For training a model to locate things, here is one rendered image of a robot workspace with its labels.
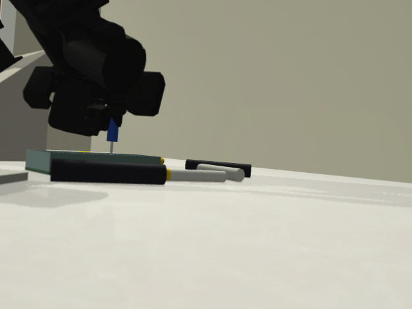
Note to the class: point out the black cylinder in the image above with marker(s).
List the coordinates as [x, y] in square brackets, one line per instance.
[192, 165]
[92, 171]

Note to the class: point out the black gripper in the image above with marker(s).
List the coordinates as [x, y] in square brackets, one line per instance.
[143, 99]

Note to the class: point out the dark blue stylus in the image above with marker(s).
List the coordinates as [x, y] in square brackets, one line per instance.
[112, 134]

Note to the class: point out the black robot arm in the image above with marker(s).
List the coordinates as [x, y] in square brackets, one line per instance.
[72, 33]

